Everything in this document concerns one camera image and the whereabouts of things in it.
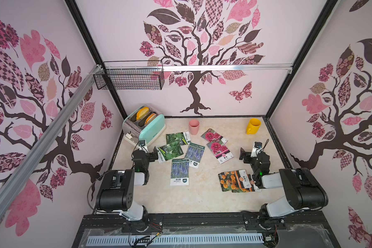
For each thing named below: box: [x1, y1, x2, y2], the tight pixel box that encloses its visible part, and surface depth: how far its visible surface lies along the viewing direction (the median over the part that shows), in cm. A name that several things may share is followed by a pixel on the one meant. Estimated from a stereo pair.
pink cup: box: [188, 119, 200, 135], surface depth 108 cm
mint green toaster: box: [121, 104, 167, 147], surface depth 95 cm
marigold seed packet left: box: [218, 170, 239, 192], surface depth 89 cm
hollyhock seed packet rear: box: [200, 128, 228, 145], surface depth 112 cm
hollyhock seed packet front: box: [206, 140, 235, 165], surface depth 102 cm
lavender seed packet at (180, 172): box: [169, 158, 190, 186], surface depth 92 cm
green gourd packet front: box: [156, 142, 184, 164], surface depth 102 cm
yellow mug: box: [245, 117, 262, 135], surface depth 108 cm
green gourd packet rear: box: [165, 131, 192, 146], surface depth 109 cm
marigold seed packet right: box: [231, 168, 262, 193], surface depth 87 cm
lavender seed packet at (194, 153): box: [184, 142, 206, 169], surface depth 102 cm
